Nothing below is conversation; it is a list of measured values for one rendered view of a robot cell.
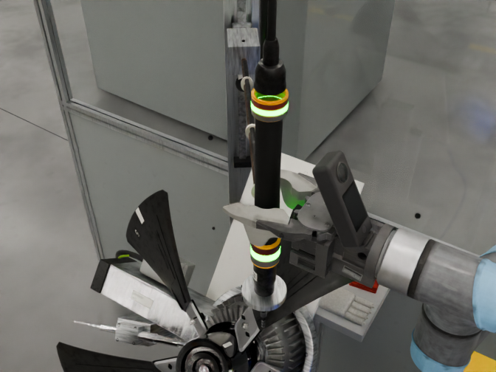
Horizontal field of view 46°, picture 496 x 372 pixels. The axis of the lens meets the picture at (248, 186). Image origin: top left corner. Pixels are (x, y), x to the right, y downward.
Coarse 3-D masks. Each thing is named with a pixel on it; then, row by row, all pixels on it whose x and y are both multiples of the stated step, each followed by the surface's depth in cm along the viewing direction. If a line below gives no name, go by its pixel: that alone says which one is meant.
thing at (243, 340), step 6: (246, 312) 114; (252, 312) 112; (240, 318) 115; (246, 318) 113; (252, 318) 111; (240, 324) 114; (252, 324) 109; (240, 330) 112; (246, 330) 110; (252, 330) 108; (258, 330) 106; (240, 336) 111; (246, 336) 109; (252, 336) 107; (240, 342) 110; (246, 342) 107; (240, 348) 108
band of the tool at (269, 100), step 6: (252, 90) 68; (252, 96) 67; (258, 96) 70; (270, 96) 70; (276, 96) 70; (282, 96) 69; (288, 96) 67; (258, 102) 66; (264, 102) 66; (270, 102) 66; (276, 102) 66; (282, 102) 66; (258, 108) 67; (258, 114) 67
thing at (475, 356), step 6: (474, 354) 127; (480, 354) 127; (474, 360) 126; (480, 360) 126; (486, 360) 126; (492, 360) 126; (468, 366) 125; (474, 366) 125; (480, 366) 125; (486, 366) 125; (492, 366) 125
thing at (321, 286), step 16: (288, 256) 109; (288, 272) 107; (304, 272) 103; (288, 288) 105; (304, 288) 102; (320, 288) 100; (336, 288) 98; (288, 304) 103; (304, 304) 101; (256, 320) 107; (272, 320) 104
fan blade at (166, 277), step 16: (160, 192) 113; (144, 208) 118; (160, 208) 114; (128, 224) 126; (144, 224) 120; (160, 224) 115; (128, 240) 128; (144, 240) 122; (160, 240) 115; (144, 256) 126; (160, 256) 117; (176, 256) 112; (160, 272) 122; (176, 272) 113; (176, 288) 115
